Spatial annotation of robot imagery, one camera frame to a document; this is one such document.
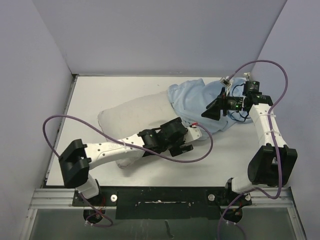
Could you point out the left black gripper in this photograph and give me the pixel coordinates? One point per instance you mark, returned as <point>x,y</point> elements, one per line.
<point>180,146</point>

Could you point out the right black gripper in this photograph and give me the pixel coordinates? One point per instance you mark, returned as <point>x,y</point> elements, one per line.
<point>213,110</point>

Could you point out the light blue pillowcase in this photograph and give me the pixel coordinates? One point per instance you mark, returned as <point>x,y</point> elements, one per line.
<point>190,98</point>

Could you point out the white pillow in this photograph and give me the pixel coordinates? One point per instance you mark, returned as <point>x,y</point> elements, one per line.
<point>136,115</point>

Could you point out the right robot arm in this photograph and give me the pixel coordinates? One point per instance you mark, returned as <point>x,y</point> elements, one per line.
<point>273,163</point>

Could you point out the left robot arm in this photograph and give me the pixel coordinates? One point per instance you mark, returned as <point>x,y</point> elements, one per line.
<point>79,158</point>

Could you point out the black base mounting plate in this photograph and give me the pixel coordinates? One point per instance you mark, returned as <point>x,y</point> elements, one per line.
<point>170,203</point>

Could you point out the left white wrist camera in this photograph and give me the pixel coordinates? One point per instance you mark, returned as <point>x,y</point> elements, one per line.
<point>193,133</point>

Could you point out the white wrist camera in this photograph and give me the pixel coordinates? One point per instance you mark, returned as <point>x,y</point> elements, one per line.
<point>227,83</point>
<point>193,133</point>

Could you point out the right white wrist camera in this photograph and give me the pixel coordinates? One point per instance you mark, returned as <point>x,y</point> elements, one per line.
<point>227,83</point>

